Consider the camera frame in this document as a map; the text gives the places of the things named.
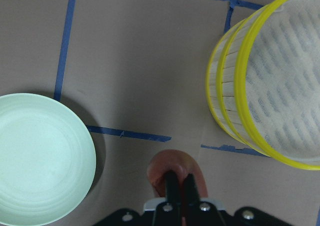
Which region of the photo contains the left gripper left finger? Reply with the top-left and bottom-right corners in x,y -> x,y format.
164,170 -> 181,206

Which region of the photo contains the brown bun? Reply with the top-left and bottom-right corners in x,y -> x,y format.
148,149 -> 209,226

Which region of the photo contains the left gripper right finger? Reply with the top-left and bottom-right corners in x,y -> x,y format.
183,173 -> 201,206

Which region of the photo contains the yellow steamer layer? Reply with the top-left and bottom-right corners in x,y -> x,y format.
234,0 -> 320,170
205,18 -> 253,148

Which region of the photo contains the light green plate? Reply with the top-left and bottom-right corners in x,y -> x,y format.
0,93 -> 96,226

